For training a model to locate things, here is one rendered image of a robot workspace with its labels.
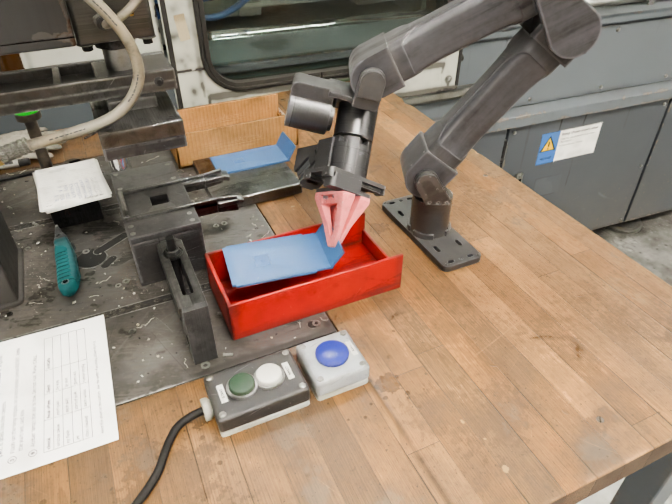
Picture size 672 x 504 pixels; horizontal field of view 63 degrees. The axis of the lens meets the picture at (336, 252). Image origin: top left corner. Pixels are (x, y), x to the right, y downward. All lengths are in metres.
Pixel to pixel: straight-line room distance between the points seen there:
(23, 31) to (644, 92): 1.97
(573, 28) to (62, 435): 0.75
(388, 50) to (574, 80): 1.36
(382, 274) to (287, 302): 0.14
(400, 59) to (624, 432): 0.51
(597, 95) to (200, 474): 1.83
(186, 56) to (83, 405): 0.92
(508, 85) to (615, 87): 1.41
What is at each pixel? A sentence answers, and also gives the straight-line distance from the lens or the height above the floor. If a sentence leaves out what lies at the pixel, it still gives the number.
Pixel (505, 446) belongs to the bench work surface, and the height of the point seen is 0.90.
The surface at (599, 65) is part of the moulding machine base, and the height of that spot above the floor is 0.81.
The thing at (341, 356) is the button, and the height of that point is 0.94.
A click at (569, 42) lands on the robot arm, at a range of 0.78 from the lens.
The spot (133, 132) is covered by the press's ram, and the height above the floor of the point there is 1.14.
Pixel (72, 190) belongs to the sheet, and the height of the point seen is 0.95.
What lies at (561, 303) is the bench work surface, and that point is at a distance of 0.83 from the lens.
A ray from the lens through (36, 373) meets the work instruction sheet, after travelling 0.77.
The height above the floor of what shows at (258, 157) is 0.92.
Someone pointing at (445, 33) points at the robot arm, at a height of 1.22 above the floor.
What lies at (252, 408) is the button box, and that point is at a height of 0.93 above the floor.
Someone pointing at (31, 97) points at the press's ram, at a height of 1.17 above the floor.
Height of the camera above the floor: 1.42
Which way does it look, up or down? 38 degrees down
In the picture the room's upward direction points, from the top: straight up
